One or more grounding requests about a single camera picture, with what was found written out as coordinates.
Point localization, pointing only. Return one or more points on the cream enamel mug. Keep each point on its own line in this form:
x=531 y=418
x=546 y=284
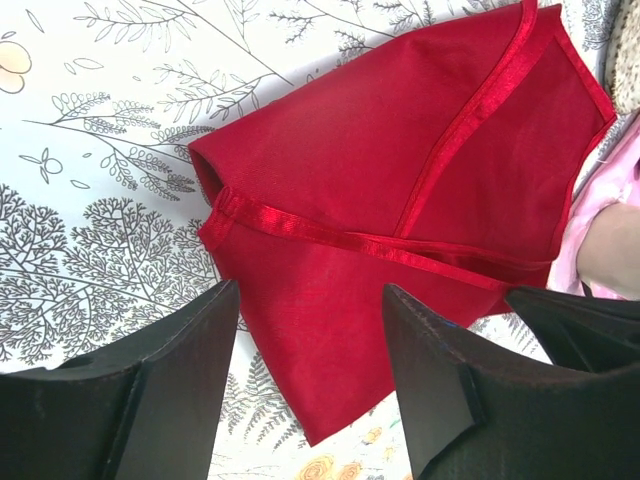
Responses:
x=609 y=253

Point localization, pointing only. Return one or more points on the speckled round coaster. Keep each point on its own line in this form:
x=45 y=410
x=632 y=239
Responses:
x=621 y=58

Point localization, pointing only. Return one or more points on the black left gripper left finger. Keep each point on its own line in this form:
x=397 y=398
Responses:
x=146 y=406

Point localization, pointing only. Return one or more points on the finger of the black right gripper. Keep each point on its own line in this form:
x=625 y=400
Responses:
x=580 y=333

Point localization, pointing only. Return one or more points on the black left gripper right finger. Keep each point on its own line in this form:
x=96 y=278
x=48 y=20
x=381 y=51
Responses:
x=471 y=409

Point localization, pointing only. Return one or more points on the pink placemat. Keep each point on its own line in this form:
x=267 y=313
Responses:
x=615 y=181

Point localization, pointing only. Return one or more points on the red cloth napkin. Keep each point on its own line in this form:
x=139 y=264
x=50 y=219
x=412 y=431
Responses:
x=442 y=161

